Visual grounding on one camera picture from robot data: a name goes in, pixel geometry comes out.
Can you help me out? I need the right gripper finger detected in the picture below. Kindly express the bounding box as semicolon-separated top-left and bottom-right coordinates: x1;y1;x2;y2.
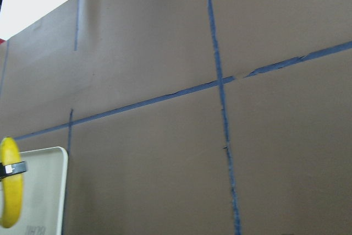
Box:
1;161;28;181

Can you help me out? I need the cream bear tray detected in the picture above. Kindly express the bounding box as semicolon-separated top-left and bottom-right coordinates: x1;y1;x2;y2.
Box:
1;146;68;235

